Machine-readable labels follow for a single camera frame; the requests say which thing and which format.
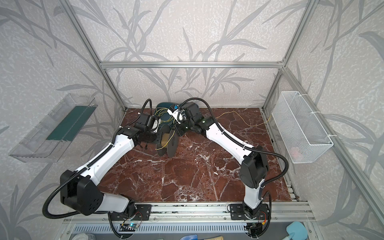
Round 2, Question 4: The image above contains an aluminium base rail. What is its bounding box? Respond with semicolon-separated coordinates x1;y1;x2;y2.
62;201;316;223

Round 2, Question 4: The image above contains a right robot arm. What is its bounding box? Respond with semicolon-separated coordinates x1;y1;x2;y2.
168;98;289;220

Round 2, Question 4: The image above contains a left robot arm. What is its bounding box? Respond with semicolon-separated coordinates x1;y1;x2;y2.
42;113;161;219

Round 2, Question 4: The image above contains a green circuit board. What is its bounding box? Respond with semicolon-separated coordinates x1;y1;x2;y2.
119;223;141;233

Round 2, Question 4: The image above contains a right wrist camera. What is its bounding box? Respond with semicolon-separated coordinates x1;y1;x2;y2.
167;104;185;124

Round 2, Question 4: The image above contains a dark grey foam spool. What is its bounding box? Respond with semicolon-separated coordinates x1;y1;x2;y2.
156;125;179;158

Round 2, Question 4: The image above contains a yellow cable bundle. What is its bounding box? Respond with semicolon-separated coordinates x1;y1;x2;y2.
154;107;175;124

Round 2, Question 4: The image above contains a light blue plastic object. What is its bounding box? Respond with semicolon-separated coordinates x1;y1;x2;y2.
283;222;308;240

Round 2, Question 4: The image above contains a teal bin with yellow cables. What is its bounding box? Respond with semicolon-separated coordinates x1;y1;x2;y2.
155;102;177;128

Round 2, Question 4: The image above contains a white wire mesh basket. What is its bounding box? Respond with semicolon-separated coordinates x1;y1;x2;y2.
272;91;334;164

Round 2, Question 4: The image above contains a long yellow cable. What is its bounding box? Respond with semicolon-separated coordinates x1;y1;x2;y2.
154;110;272;151

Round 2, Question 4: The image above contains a clear plastic wall shelf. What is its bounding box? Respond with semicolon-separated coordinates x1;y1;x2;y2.
9;94;98;163

